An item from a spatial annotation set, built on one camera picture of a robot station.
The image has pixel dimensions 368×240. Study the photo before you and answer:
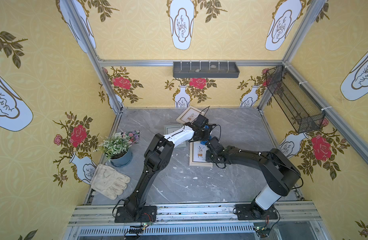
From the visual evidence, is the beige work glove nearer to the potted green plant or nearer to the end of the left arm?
the potted green plant

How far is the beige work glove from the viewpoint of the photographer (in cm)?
81

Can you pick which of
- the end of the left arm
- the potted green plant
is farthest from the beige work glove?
the end of the left arm
